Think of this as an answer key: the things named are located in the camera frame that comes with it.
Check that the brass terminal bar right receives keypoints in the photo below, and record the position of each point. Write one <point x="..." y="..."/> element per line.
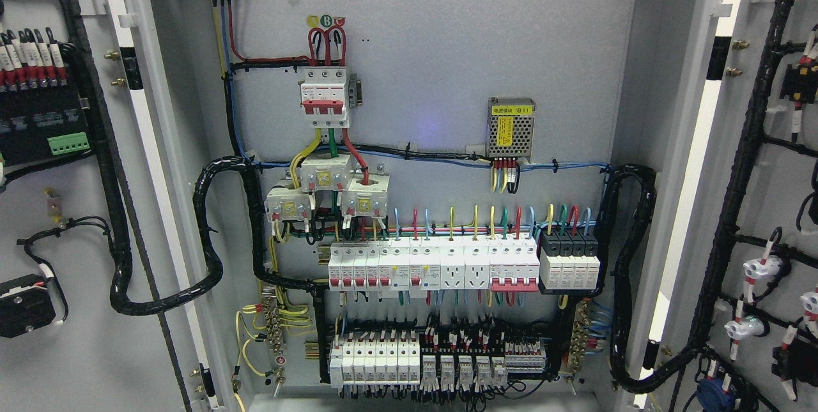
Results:
<point x="579" y="338"/>

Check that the black digital power meter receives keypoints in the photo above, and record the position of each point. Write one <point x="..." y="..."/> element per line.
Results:
<point x="38" y="124"/>

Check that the white red main breaker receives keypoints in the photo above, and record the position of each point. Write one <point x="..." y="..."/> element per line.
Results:
<point x="328" y="93"/>

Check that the lower white breaker row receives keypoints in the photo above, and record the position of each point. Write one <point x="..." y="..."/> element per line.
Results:
<point x="375" y="358"/>

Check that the grey cabinet door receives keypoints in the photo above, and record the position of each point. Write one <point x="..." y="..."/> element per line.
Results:
<point x="98" y="360"/>
<point x="688" y="129"/>

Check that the white red-lever circuit breaker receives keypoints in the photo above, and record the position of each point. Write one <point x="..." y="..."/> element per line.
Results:
<point x="513" y="265"/>

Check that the brass ground terminal bar left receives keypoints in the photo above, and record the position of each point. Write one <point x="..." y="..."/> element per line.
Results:
<point x="273" y="315"/>

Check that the row of white mini breakers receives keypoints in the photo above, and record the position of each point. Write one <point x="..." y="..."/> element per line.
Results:
<point x="408" y="266"/>

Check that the white current transformers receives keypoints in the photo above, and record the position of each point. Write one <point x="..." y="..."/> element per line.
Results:
<point x="324" y="180"/>

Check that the black white surge protector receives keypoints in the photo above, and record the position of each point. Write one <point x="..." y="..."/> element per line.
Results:
<point x="568" y="264"/>

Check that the metal mesh power supply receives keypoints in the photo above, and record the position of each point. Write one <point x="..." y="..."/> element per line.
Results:
<point x="510" y="127"/>

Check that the white socket modules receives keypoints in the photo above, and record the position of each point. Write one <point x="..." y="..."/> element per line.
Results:
<point x="464" y="263"/>

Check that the white relay row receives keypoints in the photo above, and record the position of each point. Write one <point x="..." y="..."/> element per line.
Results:
<point x="463" y="362"/>

